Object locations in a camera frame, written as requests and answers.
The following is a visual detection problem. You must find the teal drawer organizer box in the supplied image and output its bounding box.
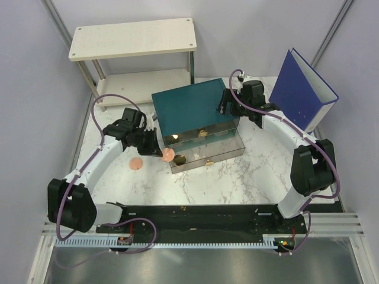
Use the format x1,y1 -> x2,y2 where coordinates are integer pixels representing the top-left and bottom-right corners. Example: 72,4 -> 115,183
151,78 -> 240,147

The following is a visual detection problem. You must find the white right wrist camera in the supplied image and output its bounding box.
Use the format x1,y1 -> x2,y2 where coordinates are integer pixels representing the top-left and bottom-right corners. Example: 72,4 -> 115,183
237,72 -> 252,84

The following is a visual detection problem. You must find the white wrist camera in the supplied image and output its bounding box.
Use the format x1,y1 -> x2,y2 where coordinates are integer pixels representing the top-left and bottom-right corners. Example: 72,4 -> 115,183
237,72 -> 252,84
146,113 -> 157,130

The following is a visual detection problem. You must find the pink round compact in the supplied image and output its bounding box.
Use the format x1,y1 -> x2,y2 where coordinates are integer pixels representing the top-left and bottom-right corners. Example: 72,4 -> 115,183
129,157 -> 144,171
162,148 -> 175,163

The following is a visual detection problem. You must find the gold round jar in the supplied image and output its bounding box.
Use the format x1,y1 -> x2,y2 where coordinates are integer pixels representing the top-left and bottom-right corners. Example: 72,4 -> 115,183
173,154 -> 187,166

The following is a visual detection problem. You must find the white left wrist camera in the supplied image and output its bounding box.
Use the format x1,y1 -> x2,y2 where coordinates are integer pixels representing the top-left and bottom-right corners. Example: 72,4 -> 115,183
146,113 -> 157,130

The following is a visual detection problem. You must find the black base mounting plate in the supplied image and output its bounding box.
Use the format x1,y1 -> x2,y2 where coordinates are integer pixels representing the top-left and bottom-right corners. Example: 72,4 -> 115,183
95,205 -> 307,243

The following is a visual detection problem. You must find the white wooden shelf table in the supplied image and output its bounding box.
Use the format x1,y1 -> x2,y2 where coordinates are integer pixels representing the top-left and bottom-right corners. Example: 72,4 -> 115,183
69,17 -> 197,108

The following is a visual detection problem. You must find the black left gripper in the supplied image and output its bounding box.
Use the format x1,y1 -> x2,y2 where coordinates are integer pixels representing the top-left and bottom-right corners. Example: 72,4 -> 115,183
132,127 -> 162,157

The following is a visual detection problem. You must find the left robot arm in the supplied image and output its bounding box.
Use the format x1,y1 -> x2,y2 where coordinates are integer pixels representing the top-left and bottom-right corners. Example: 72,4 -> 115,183
47,108 -> 162,233

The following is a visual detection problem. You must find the aluminium frame rail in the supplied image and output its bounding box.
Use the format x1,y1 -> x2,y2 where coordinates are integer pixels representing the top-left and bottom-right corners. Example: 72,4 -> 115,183
304,211 -> 367,236

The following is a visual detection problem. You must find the light blue cable duct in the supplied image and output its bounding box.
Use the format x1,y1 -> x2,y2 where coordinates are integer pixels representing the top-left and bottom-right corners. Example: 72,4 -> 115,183
54,235 -> 285,249

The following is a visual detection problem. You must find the blue lever arch binder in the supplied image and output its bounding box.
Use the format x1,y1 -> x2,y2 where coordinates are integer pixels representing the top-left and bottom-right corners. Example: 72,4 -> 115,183
269,49 -> 339,133

